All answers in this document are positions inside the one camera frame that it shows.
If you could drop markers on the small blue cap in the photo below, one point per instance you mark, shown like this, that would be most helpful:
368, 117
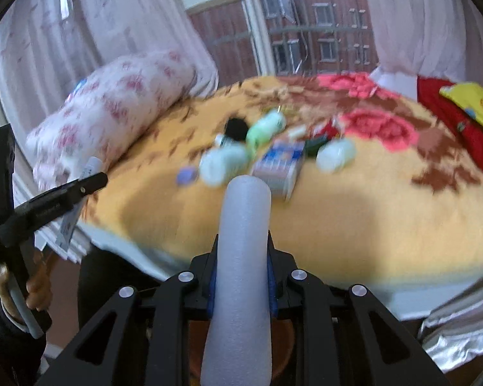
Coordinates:
187, 175

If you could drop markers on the yellow floral plush blanket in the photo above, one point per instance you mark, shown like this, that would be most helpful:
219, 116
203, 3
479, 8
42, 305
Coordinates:
408, 207

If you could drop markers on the yellow cartoon cushion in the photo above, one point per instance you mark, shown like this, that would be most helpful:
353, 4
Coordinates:
468, 96

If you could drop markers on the white plastic bottle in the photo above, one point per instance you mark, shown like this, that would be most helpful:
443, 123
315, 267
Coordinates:
219, 165
335, 155

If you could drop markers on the left sheer curtain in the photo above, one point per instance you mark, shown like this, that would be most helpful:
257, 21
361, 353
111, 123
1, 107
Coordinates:
48, 46

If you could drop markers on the light green bottle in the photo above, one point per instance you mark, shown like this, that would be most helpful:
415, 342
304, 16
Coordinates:
264, 129

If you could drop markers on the orange trash bin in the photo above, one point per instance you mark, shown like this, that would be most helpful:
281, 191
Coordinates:
253, 351

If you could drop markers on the pink floral pillow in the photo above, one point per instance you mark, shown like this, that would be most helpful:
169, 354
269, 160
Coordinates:
106, 113

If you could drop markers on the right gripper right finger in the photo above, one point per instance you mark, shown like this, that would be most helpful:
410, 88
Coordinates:
335, 336

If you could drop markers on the small white tube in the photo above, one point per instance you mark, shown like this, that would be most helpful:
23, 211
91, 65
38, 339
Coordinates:
297, 132

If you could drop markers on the red blanket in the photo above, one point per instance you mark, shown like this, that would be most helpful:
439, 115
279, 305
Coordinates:
467, 131

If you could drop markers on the blue white medicine box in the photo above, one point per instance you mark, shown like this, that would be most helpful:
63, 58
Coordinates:
280, 167

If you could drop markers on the silver striped bed sheet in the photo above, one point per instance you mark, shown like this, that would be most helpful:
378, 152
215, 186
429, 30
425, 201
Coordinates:
452, 334

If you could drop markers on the left hand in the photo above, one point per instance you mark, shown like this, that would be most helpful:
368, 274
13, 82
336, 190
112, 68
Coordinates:
38, 286

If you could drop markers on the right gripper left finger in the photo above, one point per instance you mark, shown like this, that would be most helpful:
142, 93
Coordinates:
140, 337

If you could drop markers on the left forearm black sleeve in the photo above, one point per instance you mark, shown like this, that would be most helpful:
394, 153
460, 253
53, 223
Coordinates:
20, 353

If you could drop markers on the sheer curtain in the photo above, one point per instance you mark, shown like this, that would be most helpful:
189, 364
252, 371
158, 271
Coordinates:
48, 46
426, 38

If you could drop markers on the white plastic bottle right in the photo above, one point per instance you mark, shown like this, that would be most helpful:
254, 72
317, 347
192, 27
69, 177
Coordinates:
335, 155

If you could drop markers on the white foam tube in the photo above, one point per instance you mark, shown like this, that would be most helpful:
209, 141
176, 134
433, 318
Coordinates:
242, 288

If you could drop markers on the right sheer curtain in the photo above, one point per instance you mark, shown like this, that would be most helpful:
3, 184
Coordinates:
426, 38

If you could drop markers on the white plastic bottle left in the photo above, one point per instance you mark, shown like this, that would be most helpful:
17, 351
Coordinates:
219, 165

